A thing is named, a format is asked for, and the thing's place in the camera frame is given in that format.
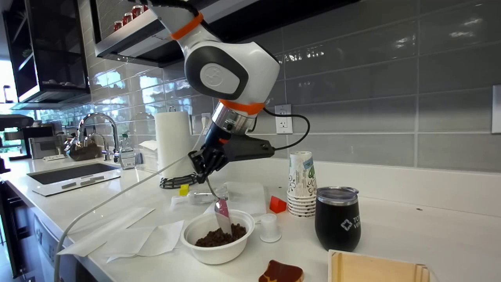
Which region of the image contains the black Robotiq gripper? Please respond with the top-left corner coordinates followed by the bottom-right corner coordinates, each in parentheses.
top-left (187, 124), bottom-right (233, 182)

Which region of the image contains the white paper towel roll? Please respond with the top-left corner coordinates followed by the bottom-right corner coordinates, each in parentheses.
top-left (153, 110), bottom-right (195, 182)

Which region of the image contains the white cable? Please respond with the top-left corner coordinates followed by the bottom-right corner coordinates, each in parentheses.
top-left (51, 151), bottom-right (201, 282)

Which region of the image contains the chrome sink faucet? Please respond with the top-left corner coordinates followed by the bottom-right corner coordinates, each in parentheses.
top-left (75, 111), bottom-right (120, 162)

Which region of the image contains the dark overhead shelf cabinet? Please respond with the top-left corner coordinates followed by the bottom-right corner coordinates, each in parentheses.
top-left (90, 0), bottom-right (361, 69)

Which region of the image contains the white bowl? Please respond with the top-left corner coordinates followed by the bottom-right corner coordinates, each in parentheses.
top-left (180, 209), bottom-right (256, 267)

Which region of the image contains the clear soap bottle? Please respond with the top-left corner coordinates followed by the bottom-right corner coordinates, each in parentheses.
top-left (117, 132), bottom-right (137, 171)

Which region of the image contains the white folded napkin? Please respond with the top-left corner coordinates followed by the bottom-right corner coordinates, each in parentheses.
top-left (103, 218), bottom-right (186, 263)
top-left (56, 205), bottom-right (158, 257)

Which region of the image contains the clear plastic glass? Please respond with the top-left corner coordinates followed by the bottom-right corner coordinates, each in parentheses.
top-left (187, 188), bottom-right (219, 209)

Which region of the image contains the patterned paper cup stack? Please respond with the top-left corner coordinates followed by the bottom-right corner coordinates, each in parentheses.
top-left (284, 151), bottom-right (319, 220)

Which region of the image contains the brown cereal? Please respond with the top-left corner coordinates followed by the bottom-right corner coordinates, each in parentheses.
top-left (194, 223), bottom-right (247, 249)

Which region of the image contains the thin black camera cable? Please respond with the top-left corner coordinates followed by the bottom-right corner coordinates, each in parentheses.
top-left (255, 107), bottom-right (311, 154)

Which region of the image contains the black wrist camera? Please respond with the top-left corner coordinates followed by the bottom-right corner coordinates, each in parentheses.
top-left (220, 135), bottom-right (277, 162)

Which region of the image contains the light wooden box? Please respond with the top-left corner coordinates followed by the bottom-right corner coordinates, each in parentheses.
top-left (325, 249), bottom-right (432, 282)

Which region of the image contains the white wall power outlet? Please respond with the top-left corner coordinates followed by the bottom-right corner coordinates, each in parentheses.
top-left (273, 104), bottom-right (294, 135)

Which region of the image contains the black coffee machine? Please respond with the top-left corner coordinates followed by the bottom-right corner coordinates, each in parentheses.
top-left (0, 115), bottom-right (64, 162)

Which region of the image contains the black insulated tumbler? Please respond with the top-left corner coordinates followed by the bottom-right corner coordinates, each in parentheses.
top-left (313, 185), bottom-right (363, 254)

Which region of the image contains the black kitchen sink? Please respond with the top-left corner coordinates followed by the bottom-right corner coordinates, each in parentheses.
top-left (25, 162), bottom-right (122, 199)

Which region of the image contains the small orange block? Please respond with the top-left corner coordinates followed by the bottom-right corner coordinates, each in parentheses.
top-left (267, 194), bottom-right (289, 215)

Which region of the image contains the black upper wall cabinet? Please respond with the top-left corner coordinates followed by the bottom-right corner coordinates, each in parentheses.
top-left (1, 0), bottom-right (92, 107)

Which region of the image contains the small white cup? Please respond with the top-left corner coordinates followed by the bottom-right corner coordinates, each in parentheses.
top-left (256, 212), bottom-right (283, 245)

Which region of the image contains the dark base cabinet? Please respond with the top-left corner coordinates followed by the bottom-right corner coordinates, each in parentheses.
top-left (0, 179), bottom-right (79, 282)

